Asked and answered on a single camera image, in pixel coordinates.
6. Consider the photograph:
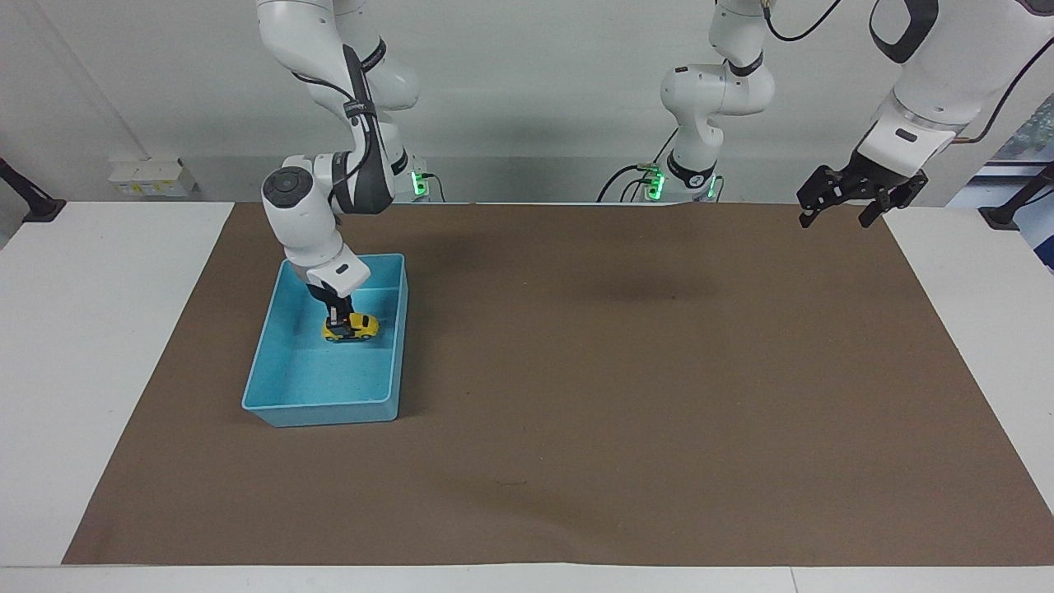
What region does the white wall socket box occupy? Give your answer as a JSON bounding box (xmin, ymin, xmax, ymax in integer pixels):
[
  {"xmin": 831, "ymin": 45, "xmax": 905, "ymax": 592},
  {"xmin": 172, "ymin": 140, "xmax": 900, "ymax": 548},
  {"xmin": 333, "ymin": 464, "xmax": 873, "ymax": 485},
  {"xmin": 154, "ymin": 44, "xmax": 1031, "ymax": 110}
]
[{"xmin": 108, "ymin": 156, "xmax": 199, "ymax": 199}]

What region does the yellow toy beetle car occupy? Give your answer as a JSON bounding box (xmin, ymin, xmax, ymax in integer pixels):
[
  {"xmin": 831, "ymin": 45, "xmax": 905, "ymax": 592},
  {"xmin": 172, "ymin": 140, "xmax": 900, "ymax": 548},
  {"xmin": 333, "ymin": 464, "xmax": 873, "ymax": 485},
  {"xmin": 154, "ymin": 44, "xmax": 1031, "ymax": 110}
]
[{"xmin": 323, "ymin": 312, "xmax": 381, "ymax": 343}]

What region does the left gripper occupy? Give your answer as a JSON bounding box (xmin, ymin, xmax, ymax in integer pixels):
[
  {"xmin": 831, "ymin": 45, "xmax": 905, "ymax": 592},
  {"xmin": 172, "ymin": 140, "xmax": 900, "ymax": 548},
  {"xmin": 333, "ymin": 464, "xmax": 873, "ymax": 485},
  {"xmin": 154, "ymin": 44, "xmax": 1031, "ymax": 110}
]
[{"xmin": 795, "ymin": 148, "xmax": 930, "ymax": 230}]

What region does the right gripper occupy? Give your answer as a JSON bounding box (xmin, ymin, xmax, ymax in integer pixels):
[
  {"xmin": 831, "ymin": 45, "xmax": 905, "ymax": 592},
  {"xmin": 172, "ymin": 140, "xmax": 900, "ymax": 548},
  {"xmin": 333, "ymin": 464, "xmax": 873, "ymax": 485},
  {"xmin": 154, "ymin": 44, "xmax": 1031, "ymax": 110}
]
[{"xmin": 305, "ymin": 280, "xmax": 350, "ymax": 311}]

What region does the black stand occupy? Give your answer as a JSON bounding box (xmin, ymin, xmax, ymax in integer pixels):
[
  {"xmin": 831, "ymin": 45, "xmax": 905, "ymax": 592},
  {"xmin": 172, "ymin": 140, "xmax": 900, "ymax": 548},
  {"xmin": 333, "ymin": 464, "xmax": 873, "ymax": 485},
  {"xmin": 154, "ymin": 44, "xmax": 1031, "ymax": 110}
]
[
  {"xmin": 978, "ymin": 161, "xmax": 1054, "ymax": 231},
  {"xmin": 0, "ymin": 156, "xmax": 68, "ymax": 224}
]

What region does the light blue plastic bin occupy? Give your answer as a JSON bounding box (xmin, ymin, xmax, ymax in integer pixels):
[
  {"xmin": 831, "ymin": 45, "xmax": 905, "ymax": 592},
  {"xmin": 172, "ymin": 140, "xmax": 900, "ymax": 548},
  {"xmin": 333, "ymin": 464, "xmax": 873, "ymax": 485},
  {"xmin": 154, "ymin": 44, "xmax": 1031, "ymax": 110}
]
[{"xmin": 241, "ymin": 253, "xmax": 410, "ymax": 429}]

